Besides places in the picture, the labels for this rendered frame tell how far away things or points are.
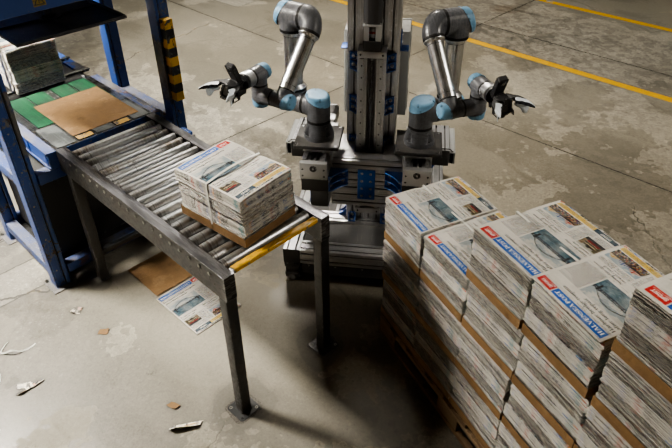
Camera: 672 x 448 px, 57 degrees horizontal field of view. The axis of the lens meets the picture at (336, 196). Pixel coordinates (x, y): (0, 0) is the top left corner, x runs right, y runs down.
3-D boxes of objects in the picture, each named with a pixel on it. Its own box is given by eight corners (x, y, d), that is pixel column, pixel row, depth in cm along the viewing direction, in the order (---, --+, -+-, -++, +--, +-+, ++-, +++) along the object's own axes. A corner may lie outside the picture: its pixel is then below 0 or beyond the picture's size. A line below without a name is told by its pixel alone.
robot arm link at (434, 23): (420, 6, 262) (446, 117, 257) (443, 4, 265) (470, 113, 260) (410, 18, 273) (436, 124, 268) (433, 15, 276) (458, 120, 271)
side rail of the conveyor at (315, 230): (330, 236, 264) (330, 214, 257) (321, 242, 260) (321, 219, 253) (157, 131, 340) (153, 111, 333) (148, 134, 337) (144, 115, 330)
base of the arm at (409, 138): (404, 133, 309) (405, 115, 303) (434, 135, 307) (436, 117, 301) (402, 148, 297) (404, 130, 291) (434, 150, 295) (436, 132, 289)
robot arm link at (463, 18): (426, 115, 302) (436, 4, 271) (454, 111, 306) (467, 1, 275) (437, 126, 293) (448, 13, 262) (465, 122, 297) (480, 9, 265)
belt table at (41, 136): (164, 125, 342) (160, 108, 336) (50, 170, 304) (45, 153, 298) (100, 87, 382) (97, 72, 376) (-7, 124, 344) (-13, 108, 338)
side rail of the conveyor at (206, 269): (237, 296, 234) (234, 273, 227) (226, 304, 231) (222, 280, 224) (70, 166, 311) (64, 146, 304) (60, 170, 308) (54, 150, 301)
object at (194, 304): (241, 306, 325) (241, 304, 324) (196, 335, 308) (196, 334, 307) (200, 273, 346) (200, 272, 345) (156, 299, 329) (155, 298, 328)
